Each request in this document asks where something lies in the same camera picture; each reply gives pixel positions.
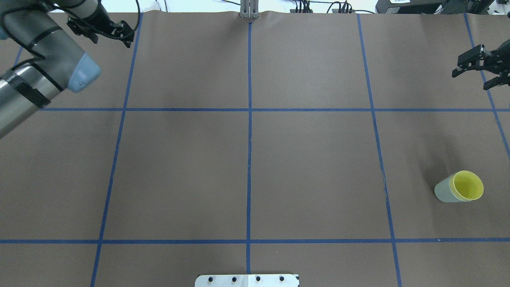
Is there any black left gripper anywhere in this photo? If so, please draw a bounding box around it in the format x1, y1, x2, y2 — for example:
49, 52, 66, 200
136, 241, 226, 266
66, 0, 134, 49

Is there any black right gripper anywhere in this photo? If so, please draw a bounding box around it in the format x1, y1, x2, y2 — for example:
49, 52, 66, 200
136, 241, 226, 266
452, 39, 510, 90

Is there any aluminium frame post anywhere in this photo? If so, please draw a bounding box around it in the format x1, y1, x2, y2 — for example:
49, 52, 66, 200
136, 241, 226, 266
240, 0, 260, 20

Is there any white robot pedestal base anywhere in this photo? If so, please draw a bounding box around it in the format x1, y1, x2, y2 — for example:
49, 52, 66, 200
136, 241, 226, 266
194, 273, 300, 287

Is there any yellow plastic cup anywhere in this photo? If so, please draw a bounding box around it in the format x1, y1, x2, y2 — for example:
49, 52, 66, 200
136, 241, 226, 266
448, 171, 484, 201

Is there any black box with label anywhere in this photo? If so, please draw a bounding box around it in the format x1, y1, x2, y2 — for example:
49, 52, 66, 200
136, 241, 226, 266
375, 0, 444, 14

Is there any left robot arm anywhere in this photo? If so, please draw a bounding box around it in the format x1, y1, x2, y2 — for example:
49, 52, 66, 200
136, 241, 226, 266
0, 0, 136, 138

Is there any green plastic cup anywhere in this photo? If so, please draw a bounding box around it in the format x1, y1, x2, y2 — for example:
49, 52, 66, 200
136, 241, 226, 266
434, 173, 471, 203

